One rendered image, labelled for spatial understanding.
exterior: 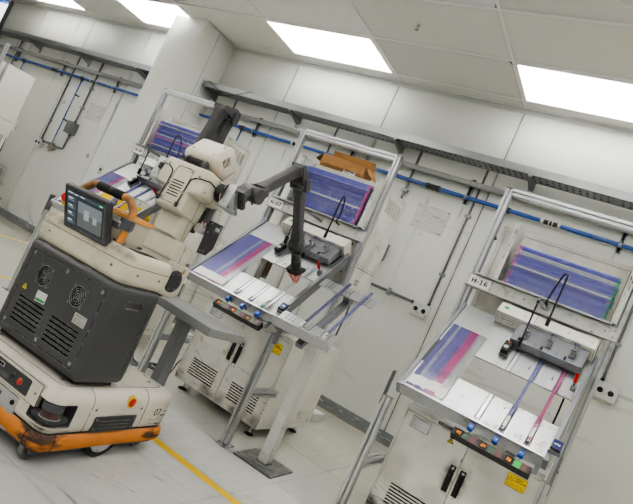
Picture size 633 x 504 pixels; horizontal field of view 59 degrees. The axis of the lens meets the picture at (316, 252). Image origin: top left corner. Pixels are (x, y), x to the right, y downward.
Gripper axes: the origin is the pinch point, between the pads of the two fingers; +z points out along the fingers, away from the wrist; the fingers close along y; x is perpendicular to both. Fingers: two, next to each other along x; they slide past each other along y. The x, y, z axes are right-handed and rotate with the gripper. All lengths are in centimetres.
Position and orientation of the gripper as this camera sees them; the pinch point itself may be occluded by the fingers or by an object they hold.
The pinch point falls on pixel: (295, 281)
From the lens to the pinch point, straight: 322.3
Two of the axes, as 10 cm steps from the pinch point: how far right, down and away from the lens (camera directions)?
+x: -6.0, 3.8, -7.0
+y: -8.0, -3.4, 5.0
